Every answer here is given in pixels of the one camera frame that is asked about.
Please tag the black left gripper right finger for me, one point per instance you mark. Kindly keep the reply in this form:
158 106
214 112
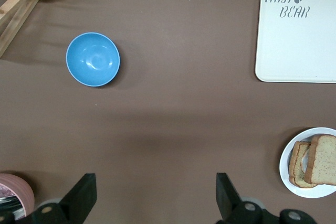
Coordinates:
227 197

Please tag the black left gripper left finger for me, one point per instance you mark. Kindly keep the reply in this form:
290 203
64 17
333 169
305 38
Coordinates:
81 197

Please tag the round white plate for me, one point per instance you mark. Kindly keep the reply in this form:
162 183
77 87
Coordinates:
284 171

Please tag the plain brown bread slice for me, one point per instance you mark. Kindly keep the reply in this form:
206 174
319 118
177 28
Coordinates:
324 161

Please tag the pink bowl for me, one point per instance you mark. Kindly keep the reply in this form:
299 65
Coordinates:
23 195

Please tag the bread slice under egg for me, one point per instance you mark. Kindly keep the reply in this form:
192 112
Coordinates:
296 166

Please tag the fried egg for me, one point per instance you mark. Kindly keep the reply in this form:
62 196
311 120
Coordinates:
304 163

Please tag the blue bowl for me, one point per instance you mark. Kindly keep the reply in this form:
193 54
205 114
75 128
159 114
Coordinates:
93 58

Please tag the cream bear print tray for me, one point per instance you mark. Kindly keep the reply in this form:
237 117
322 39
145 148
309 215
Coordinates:
296 45

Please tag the wooden mug rack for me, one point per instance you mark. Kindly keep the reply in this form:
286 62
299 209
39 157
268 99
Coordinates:
18 14

